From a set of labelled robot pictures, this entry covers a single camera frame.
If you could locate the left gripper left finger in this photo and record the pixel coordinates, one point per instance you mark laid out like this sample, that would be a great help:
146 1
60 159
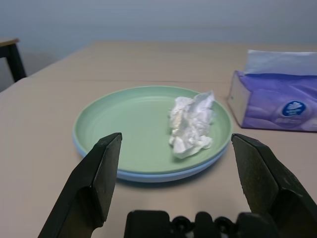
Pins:
84 183

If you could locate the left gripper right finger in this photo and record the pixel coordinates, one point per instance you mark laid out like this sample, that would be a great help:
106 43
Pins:
275 178

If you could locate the pale green plate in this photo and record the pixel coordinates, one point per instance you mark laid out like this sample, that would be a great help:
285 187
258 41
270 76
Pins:
148 124

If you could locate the white tissue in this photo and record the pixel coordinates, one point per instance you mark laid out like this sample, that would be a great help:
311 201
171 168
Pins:
190 126

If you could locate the purple tissue pack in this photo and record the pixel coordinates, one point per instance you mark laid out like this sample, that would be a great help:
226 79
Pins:
277 99

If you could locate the beige table black frame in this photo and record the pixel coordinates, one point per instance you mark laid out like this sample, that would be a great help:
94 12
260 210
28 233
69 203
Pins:
11 57

